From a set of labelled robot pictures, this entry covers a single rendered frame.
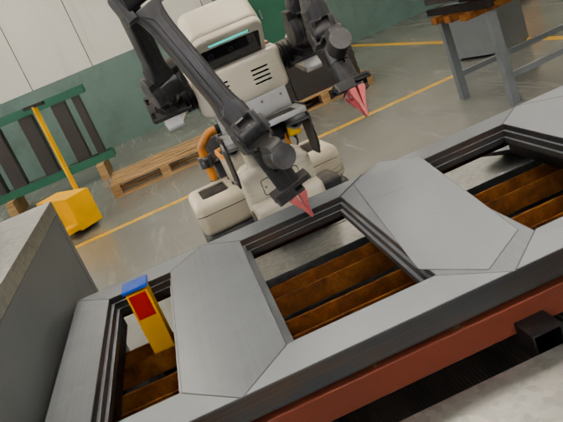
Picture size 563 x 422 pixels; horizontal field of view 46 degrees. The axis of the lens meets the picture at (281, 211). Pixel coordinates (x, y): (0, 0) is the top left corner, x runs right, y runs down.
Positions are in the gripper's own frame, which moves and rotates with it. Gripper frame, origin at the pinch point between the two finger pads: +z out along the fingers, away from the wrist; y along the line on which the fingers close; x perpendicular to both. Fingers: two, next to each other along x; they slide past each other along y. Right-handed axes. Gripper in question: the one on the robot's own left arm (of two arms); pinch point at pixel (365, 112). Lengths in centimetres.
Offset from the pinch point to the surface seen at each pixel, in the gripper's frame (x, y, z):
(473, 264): -55, -14, 43
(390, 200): -18.0, -10.3, 24.7
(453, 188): -26.4, 0.3, 29.0
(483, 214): -42, -3, 37
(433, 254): -46, -17, 39
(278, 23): 807, 210, -389
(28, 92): 841, -188, -461
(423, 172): -11.8, 1.6, 21.5
